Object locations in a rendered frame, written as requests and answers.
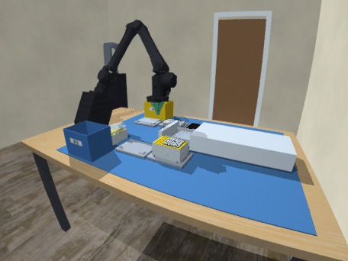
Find yellow open bin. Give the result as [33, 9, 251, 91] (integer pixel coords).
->
[144, 101, 173, 121]

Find blue bench mat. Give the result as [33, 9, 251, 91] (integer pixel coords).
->
[56, 113, 317, 236]

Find blue open-top box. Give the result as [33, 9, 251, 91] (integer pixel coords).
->
[63, 121, 113, 162]

